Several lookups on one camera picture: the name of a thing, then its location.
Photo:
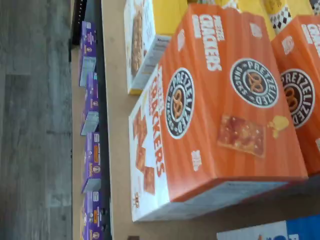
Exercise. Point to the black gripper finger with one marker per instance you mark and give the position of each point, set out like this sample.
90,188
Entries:
133,238

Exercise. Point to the blue white pretzel crackers box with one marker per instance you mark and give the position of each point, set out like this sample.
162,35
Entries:
270,230

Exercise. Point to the purple Annie's snack box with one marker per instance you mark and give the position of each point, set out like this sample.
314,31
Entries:
91,217
92,160
87,50
90,105

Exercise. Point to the orange white pretzel crackers box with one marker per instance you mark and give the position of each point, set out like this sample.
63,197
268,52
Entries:
212,112
300,87

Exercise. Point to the Simple Mills bars box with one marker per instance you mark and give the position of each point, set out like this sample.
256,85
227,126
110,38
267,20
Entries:
140,50

